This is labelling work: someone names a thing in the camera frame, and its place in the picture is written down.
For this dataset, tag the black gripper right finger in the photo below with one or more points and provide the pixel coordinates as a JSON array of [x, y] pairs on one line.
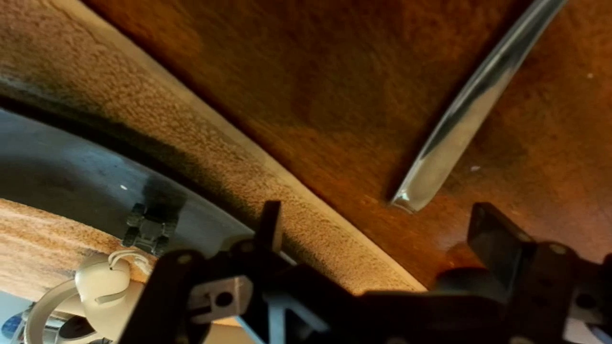
[[543, 293]]

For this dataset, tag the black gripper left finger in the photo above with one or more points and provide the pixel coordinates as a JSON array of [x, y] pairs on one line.
[[212, 299]]

